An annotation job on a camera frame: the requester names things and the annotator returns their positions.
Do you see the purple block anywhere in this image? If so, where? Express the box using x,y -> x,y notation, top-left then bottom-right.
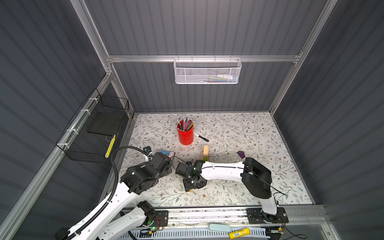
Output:
237,151 -> 246,159

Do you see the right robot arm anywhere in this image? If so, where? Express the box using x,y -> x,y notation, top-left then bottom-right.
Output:
176,158 -> 289,225

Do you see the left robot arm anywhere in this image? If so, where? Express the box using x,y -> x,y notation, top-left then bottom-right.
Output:
55,153 -> 173,240

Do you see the crayon box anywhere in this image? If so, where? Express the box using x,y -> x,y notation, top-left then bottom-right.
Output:
160,151 -> 175,158

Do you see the yellow highlighter in basket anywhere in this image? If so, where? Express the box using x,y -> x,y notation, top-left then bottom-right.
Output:
105,135 -> 116,159

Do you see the red pen cup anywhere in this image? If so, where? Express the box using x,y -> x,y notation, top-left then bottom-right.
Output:
177,121 -> 194,146

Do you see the black white marker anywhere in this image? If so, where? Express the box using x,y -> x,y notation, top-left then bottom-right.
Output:
194,133 -> 209,142

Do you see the floral table mat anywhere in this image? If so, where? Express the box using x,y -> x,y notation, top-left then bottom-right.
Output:
117,112 -> 314,207

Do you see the light blue eraser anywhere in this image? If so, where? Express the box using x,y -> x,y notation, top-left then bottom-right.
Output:
208,223 -> 232,233

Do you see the yellow glue stick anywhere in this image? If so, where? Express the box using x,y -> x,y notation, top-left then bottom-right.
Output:
229,228 -> 251,240

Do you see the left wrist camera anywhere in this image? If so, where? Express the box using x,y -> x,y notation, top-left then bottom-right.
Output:
143,146 -> 152,155

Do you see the black corrugated cable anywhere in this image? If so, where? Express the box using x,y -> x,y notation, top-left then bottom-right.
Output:
64,145 -> 151,240

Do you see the black wire basket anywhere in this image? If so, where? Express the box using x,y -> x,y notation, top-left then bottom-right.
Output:
56,90 -> 131,164

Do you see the white wire basket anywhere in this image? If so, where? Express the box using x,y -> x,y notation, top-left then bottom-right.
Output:
173,58 -> 242,85

